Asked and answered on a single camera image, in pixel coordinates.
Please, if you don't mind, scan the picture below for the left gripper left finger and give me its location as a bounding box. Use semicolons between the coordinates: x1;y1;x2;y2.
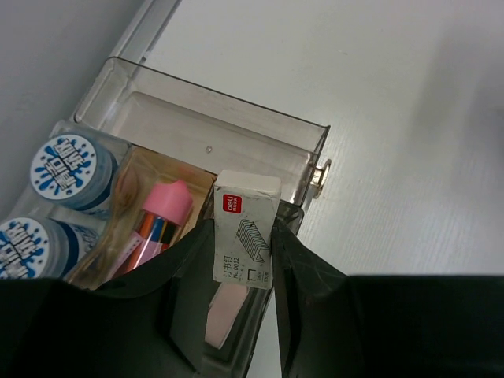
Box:
1;219;214;377

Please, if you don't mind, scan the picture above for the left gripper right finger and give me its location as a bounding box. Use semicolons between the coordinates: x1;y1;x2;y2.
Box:
271;220;503;377

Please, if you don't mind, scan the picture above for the pink cap glue stick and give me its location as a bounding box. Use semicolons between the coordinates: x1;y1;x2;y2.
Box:
106;180;193;280

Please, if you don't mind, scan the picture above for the blue tape roll stack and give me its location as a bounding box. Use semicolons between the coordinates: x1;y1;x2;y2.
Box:
1;217;96;280

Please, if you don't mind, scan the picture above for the white eraser block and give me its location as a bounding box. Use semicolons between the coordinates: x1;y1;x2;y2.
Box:
213;170;281;290

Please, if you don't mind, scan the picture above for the transparent tiered desk organizer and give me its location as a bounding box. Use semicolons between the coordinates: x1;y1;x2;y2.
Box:
2;121;271;377

